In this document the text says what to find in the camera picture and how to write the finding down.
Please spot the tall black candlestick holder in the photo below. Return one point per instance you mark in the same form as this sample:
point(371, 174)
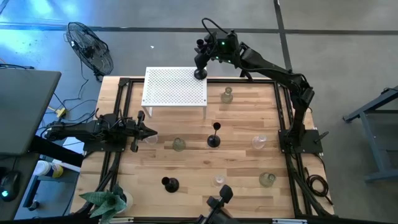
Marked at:
point(172, 186)
point(200, 74)
point(214, 142)

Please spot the black support beam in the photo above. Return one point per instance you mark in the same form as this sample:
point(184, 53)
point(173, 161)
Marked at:
point(59, 151)

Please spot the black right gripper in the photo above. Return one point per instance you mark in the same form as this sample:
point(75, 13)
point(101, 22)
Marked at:
point(225, 46)

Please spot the blue metal stand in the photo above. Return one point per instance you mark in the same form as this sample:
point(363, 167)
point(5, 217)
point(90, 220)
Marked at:
point(31, 193)

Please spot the black computer mouse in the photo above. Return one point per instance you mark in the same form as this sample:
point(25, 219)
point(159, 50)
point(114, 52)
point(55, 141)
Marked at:
point(9, 185)

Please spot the black table-level camera mount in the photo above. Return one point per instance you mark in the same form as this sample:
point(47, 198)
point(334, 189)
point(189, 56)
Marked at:
point(217, 203)

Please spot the white metal bracket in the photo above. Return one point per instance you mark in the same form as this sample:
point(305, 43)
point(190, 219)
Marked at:
point(116, 221)
point(289, 221)

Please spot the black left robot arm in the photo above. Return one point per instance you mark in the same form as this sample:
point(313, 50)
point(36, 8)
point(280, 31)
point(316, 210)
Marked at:
point(81, 129)

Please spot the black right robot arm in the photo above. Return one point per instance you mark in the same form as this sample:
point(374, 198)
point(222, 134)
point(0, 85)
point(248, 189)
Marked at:
point(273, 70)

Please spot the grey desk top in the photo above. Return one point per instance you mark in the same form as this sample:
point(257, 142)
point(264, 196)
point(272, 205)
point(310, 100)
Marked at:
point(25, 109)

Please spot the black aluminium rail frame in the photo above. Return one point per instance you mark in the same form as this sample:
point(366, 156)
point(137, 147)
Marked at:
point(248, 81)

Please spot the white canister with yellow label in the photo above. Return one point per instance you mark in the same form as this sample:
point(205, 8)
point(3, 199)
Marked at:
point(48, 169)

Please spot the artificial plant in white pot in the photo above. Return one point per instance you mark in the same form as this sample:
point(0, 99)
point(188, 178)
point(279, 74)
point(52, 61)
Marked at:
point(107, 202)

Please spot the black floor fan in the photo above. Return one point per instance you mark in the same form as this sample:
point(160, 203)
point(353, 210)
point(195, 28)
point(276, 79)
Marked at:
point(90, 49)

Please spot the clear ribbed glass candle holder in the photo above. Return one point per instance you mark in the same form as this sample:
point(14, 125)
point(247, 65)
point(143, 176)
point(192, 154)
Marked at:
point(258, 142)
point(151, 142)
point(219, 180)

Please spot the blue-grey metal table frame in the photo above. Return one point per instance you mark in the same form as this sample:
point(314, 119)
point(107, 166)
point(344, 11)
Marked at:
point(370, 137)

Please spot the yellow power plug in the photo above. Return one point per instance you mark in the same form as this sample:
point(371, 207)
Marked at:
point(61, 112)

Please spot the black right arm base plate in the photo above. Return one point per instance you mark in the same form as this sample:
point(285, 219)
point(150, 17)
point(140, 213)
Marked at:
point(308, 141)

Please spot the white perforated metal shelf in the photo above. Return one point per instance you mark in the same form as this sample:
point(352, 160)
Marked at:
point(174, 87)

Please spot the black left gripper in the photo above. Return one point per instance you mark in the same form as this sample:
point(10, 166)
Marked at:
point(133, 130)

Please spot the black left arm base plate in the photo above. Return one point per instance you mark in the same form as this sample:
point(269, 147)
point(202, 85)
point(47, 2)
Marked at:
point(102, 148)

